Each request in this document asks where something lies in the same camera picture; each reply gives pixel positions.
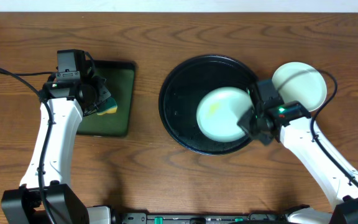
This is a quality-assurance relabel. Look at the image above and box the green and yellow sponge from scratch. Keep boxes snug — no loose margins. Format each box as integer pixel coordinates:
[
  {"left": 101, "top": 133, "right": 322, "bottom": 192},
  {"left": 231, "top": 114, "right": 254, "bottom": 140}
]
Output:
[{"left": 96, "top": 96, "right": 117, "bottom": 116}]

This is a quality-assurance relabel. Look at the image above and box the mint green plate with stain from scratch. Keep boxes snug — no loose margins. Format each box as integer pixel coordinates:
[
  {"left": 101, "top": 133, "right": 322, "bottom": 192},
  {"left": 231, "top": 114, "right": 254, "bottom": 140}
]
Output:
[{"left": 196, "top": 86, "right": 253, "bottom": 142}]

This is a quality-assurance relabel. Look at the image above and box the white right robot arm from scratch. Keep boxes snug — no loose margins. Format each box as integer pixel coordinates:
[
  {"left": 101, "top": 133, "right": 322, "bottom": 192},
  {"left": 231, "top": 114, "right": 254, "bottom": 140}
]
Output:
[{"left": 237, "top": 101, "right": 358, "bottom": 223}]

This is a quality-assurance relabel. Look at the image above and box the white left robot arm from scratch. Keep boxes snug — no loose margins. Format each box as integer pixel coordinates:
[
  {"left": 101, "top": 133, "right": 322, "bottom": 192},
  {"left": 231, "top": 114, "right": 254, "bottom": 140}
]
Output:
[{"left": 1, "top": 57, "right": 116, "bottom": 223}]

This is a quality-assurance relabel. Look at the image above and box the black rectangular tray with water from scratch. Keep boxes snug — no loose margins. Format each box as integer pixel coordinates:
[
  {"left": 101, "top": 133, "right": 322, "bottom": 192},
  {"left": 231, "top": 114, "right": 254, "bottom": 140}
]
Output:
[{"left": 77, "top": 60, "right": 137, "bottom": 137}]

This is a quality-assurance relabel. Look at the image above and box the round black serving tray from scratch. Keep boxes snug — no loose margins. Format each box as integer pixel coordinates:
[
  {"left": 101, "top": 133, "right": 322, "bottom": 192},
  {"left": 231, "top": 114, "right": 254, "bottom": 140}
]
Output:
[{"left": 158, "top": 55, "right": 259, "bottom": 156}]

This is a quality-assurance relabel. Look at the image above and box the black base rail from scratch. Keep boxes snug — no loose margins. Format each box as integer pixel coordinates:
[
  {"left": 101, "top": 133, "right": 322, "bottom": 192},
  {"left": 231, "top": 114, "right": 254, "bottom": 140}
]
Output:
[{"left": 121, "top": 212, "right": 356, "bottom": 224}]

